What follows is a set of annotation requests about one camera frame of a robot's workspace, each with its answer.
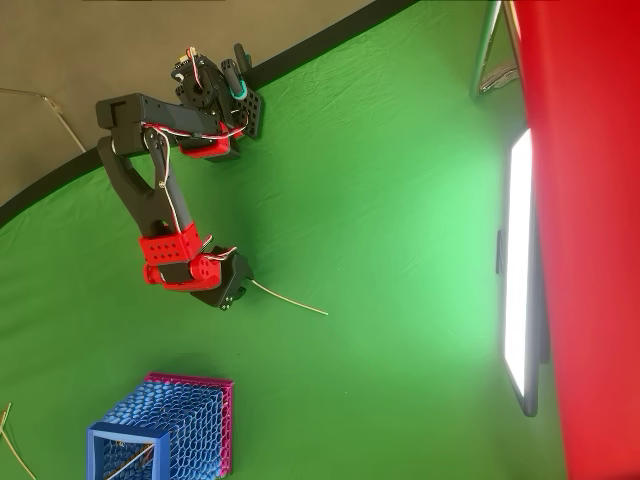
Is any thin floor cable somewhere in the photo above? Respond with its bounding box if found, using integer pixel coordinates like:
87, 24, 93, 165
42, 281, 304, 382
0, 87, 87, 154

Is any black monitor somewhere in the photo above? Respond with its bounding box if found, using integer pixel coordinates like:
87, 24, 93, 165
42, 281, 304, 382
496, 127, 551, 419

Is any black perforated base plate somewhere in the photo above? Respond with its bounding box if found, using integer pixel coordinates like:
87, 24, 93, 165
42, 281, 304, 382
233, 87, 266, 141

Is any green table cloth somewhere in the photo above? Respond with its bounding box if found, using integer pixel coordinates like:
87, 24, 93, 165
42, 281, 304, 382
0, 0, 571, 480

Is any large red object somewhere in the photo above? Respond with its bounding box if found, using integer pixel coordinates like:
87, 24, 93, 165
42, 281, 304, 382
509, 0, 640, 480

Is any black and teal clamp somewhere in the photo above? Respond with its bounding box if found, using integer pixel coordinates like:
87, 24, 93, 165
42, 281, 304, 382
221, 43, 251, 101

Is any chrome tube stand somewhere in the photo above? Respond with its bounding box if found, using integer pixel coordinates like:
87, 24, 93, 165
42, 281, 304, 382
468, 0, 524, 101

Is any blue and pink lattice basket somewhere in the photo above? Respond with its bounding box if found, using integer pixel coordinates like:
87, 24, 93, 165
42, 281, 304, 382
86, 372, 235, 480

